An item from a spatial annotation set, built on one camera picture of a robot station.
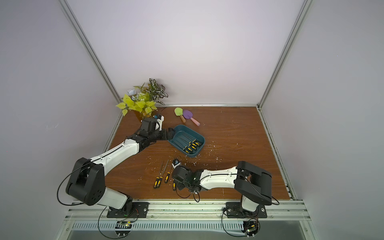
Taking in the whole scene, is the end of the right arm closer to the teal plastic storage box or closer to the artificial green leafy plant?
the teal plastic storage box

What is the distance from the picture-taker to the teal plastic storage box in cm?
94

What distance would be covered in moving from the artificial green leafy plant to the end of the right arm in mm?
488

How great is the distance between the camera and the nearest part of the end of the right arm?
60 centimetres

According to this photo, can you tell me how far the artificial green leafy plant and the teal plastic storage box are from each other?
232 millimetres

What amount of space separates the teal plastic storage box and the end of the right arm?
0.81ft

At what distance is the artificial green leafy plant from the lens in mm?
936

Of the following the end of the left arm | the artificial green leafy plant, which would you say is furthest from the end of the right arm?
the artificial green leafy plant

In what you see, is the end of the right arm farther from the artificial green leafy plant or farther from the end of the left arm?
the artificial green leafy plant
